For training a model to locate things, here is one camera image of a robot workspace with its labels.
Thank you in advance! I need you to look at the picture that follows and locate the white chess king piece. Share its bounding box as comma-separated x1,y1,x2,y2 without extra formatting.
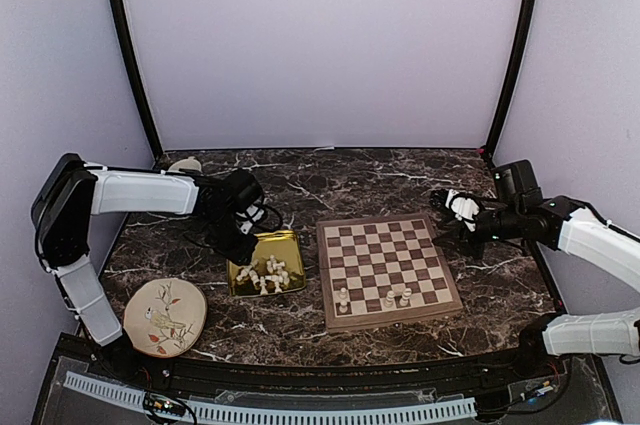
383,290,395,309

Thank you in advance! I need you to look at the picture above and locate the left black frame post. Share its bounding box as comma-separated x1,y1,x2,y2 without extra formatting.
109,0,164,159

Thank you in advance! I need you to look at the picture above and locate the round bird painted plate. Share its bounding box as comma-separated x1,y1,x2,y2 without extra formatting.
123,278,208,359

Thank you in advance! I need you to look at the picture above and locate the gold metal tray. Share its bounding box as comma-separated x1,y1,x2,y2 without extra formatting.
227,230,307,298

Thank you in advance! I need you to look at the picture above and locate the black frame post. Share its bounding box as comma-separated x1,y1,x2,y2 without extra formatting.
482,0,536,163
109,0,164,159

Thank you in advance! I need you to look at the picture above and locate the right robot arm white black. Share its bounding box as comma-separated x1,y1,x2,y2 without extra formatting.
430,189,639,379

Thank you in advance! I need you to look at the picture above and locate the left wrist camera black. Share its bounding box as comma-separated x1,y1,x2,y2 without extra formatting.
224,169,263,213

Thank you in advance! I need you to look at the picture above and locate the white chess queen piece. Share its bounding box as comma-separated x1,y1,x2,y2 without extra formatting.
398,288,412,308

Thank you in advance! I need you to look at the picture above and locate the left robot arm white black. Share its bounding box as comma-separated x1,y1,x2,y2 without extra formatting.
31,153,263,381

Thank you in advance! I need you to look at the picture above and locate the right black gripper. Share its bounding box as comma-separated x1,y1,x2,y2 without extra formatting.
433,204,524,260

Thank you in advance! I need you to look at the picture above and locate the right black frame post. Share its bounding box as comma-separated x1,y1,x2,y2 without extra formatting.
482,0,536,163

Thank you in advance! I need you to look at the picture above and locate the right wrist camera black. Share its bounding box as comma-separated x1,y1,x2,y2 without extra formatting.
492,159,543,203

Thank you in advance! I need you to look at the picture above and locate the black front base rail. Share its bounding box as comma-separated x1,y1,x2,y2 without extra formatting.
49,332,596,401

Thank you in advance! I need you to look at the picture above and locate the grey slotted cable duct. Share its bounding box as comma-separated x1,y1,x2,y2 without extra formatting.
62,372,478,424

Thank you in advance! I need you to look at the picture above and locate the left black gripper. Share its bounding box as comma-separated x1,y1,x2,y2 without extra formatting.
201,211,259,266

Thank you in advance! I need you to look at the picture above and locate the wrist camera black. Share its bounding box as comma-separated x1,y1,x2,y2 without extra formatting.
492,159,543,203
224,169,263,213

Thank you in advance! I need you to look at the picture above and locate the wooden chess board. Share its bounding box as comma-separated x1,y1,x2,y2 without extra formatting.
316,213,463,333

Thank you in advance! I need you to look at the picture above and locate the cream ceramic mug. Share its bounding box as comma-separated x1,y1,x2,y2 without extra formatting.
168,156,202,173

